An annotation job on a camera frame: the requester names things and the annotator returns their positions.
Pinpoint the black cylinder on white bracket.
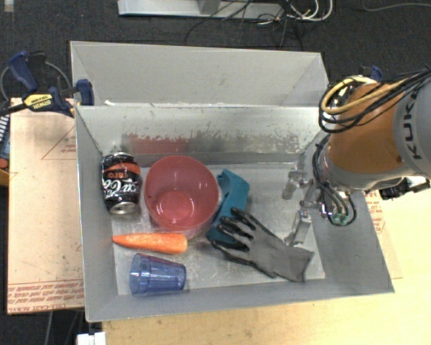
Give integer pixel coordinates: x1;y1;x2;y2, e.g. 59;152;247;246
379;178;431;201

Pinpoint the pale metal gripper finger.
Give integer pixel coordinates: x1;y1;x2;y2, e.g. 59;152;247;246
281;170;312;201
284;209;312;247

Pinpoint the grey metal bin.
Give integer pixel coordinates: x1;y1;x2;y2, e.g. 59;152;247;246
70;40;396;323

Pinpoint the teal sponge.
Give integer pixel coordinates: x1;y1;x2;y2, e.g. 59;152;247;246
205;168;251;247

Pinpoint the orange carrot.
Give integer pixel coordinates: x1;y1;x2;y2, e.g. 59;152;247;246
111;232;189;256

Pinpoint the blue plastic cup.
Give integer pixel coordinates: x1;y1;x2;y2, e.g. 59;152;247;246
129;252;187;295

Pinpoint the black rubber glove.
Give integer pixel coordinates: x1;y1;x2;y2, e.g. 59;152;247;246
209;207;315;283

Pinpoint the black soda can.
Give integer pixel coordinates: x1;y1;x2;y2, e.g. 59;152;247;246
100;152;143;216

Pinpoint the pink plastic bowl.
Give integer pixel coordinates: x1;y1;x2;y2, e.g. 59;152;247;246
143;155;221;240

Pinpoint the brown cardboard board, red print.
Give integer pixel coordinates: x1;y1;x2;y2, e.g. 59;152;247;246
6;97;85;316

